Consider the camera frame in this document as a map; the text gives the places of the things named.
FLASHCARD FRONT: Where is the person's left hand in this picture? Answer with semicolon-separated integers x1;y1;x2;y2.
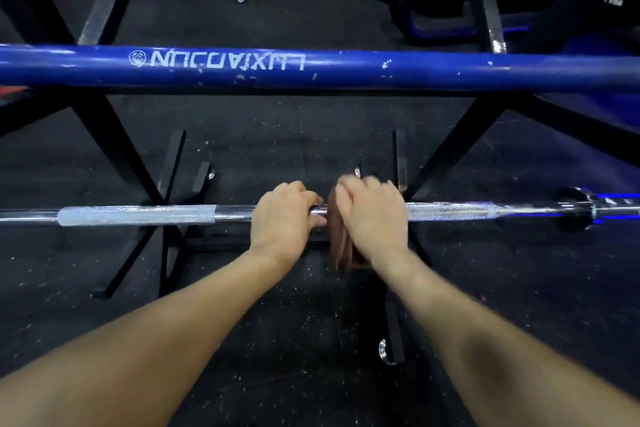
248;180;328;265

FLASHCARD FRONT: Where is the person's right hand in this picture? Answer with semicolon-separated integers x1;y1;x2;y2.
334;174;414;272

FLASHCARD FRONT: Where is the brown cleaning cloth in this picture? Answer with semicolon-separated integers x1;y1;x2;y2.
326;186;374;276

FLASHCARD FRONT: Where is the silver steel barbell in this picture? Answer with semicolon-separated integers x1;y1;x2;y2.
0;185;640;233

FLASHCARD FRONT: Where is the person's right forearm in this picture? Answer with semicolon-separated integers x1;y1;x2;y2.
372;248;640;427

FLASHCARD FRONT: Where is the person's left forearm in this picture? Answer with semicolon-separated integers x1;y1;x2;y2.
0;246;301;427

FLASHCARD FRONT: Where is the blue rack crossbar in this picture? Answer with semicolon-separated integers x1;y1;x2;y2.
0;43;640;95

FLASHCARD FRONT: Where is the chrome steel post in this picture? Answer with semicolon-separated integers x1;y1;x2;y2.
477;0;509;55

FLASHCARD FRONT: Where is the black steel rack frame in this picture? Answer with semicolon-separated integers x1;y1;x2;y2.
0;0;640;367

